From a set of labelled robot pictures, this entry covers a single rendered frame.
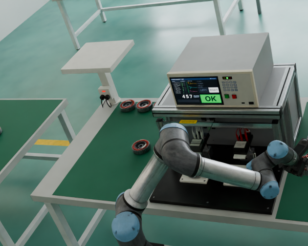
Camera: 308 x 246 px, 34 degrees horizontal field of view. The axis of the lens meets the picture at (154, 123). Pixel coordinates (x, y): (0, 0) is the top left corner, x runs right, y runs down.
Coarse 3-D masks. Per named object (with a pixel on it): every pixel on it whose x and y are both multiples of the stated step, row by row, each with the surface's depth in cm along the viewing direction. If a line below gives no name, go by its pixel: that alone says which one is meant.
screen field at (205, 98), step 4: (200, 96) 250; (204, 96) 249; (208, 96) 248; (212, 96) 247; (216, 96) 246; (204, 100) 251; (208, 100) 250; (212, 100) 249; (216, 100) 248; (220, 100) 247
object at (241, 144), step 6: (240, 138) 260; (252, 138) 260; (234, 144) 254; (240, 144) 252; (246, 144) 252; (234, 150) 252; (240, 150) 251; (246, 150) 251; (234, 156) 253; (240, 156) 251
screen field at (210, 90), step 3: (198, 87) 247; (201, 87) 246; (204, 87) 246; (207, 87) 245; (210, 87) 244; (213, 87) 244; (216, 87) 243; (201, 90) 247; (204, 90) 247; (207, 90) 246; (210, 90) 245; (213, 90) 245; (216, 90) 244
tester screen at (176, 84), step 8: (176, 80) 249; (184, 80) 248; (192, 80) 246; (200, 80) 244; (208, 80) 242; (216, 80) 240; (176, 88) 253; (184, 88) 251; (192, 88) 249; (176, 96) 256
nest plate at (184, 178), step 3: (183, 177) 265; (186, 177) 264; (189, 177) 264; (201, 177) 261; (180, 180) 264; (183, 180) 263; (186, 180) 263; (189, 180) 262; (192, 180) 261; (195, 180) 261; (198, 180) 260; (201, 180) 259; (204, 180) 259; (207, 180) 259; (195, 183) 261; (198, 183) 260; (201, 183) 259; (204, 183) 258
